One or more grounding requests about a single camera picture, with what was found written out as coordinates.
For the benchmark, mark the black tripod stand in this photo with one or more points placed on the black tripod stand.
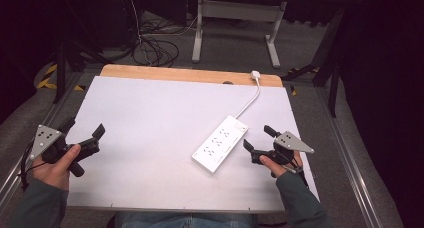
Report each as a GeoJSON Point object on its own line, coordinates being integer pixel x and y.
{"type": "Point", "coordinates": [60, 68]}

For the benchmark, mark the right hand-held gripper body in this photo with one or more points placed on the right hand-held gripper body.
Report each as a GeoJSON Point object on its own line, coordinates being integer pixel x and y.
{"type": "Point", "coordinates": [290, 143]}

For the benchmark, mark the wooden table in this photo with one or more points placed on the wooden table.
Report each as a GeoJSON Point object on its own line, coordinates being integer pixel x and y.
{"type": "Point", "coordinates": [173, 74]}

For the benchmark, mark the metal floor rail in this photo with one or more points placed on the metal floor rail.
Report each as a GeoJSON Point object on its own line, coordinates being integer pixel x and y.
{"type": "Point", "coordinates": [40, 128]}
{"type": "Point", "coordinates": [350, 168]}

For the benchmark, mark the white-framed desk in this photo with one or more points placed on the white-framed desk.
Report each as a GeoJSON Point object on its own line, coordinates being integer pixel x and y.
{"type": "Point", "coordinates": [237, 9]}

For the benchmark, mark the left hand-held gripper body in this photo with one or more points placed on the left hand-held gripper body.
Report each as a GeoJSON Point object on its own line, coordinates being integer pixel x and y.
{"type": "Point", "coordinates": [45, 139]}

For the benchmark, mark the black metal stand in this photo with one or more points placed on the black metal stand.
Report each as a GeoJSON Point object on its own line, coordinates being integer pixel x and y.
{"type": "Point", "coordinates": [328, 64]}

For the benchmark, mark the person's left hand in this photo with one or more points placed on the person's left hand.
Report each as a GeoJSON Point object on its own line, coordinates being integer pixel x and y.
{"type": "Point", "coordinates": [55, 173]}

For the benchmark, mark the white power strip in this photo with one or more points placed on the white power strip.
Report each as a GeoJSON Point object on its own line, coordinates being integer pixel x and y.
{"type": "Point", "coordinates": [220, 143]}

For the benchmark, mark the yellow black floor tape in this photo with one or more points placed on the yellow black floor tape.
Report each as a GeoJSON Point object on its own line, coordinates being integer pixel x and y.
{"type": "Point", "coordinates": [50, 76]}

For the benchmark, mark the person's right hand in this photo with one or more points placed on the person's right hand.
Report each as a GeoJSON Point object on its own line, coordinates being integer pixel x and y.
{"type": "Point", "coordinates": [276, 166]}

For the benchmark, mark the white power plug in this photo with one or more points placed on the white power plug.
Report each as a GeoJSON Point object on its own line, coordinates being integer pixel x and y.
{"type": "Point", "coordinates": [255, 74]}

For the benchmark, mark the white board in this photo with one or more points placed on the white board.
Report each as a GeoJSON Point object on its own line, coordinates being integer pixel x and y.
{"type": "Point", "coordinates": [150, 138]}

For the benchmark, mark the black curtain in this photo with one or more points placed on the black curtain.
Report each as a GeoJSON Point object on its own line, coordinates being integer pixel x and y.
{"type": "Point", "coordinates": [20, 38]}
{"type": "Point", "coordinates": [383, 88]}

